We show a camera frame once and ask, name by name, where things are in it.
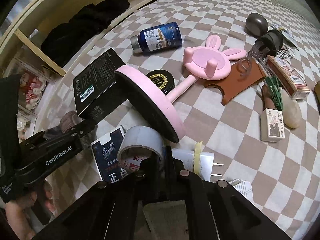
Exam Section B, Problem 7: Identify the white tape roll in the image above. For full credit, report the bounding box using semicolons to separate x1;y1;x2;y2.
117;126;165;173

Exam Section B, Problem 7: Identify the person left hand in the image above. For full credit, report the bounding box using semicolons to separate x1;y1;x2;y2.
5;180;56;239

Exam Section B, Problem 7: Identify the dark blue card packet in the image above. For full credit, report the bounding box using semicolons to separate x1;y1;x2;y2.
91;126;128;183

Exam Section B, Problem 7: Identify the black product box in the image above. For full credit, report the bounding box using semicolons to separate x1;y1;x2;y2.
73;48;126;123

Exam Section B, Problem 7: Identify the black cloth on shelf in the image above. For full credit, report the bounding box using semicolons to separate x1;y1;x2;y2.
41;0;130;67

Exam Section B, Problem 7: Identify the wooden side shelf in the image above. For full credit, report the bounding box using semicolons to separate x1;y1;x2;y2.
1;0;153;77

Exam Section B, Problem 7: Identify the black gold round tin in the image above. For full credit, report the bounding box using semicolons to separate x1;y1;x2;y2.
146;69;175;95

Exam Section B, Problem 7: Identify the white power adapter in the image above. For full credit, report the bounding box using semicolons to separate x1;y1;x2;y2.
172;142;223;181

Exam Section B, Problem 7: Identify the blue supplement bottle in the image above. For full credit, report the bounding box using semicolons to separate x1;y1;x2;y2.
130;22;182;54

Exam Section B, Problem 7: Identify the pink bunny stand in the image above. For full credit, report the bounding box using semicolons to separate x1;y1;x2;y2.
114;35;247;143

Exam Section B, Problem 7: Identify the checkered bed sheet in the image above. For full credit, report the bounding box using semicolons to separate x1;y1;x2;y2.
49;0;320;240

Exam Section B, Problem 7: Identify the brown leather piece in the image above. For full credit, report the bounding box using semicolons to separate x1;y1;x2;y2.
204;62;266;106

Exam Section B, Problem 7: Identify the clear hair claw clip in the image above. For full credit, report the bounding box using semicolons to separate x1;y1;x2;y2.
236;41;270;78

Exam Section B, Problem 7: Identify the small white gel polish box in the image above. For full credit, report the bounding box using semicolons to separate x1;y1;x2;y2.
260;108;285;142

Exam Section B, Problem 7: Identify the green clothes peg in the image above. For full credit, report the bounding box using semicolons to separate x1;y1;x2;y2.
265;76;284;111

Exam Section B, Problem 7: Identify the dark grey egg object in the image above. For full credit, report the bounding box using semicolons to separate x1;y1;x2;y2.
245;12;268;37

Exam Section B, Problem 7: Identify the beige stone egg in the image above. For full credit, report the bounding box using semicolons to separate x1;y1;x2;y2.
280;89;302;129

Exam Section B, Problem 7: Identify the black cylinder cap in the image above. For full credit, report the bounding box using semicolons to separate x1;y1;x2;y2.
257;29;284;56

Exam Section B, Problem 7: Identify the pink playing card box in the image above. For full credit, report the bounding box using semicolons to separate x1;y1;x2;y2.
266;55;311;99

